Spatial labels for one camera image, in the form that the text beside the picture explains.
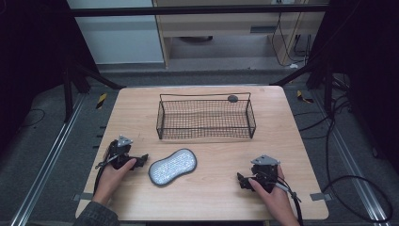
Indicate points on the grey oval scrubbing pad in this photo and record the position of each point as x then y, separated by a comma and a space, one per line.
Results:
172, 167

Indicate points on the aluminium floor rail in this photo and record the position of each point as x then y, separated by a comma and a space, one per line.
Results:
47, 163
354, 163

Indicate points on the black metal stand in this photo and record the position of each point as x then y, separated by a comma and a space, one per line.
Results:
320, 78
72, 84

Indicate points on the round dark basket tag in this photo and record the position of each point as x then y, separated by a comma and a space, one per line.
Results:
232, 98

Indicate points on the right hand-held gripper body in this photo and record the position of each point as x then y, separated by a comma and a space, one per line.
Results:
266, 172

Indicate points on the light wooden desk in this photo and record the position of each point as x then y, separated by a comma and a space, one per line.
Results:
226, 28

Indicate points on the yellow black striped tape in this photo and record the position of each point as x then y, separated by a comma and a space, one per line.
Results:
303, 97
101, 100

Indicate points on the person's right hand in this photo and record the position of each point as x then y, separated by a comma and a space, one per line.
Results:
276, 201

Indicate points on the white cabinet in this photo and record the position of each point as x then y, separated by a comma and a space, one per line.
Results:
119, 40

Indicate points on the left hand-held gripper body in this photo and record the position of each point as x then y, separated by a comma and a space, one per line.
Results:
120, 150

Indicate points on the black horizontal frame bar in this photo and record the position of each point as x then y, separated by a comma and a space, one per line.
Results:
188, 11

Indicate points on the person's left hand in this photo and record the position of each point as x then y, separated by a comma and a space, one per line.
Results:
110, 182

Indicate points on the grey tape piece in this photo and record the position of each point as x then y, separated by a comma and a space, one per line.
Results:
320, 196
82, 196

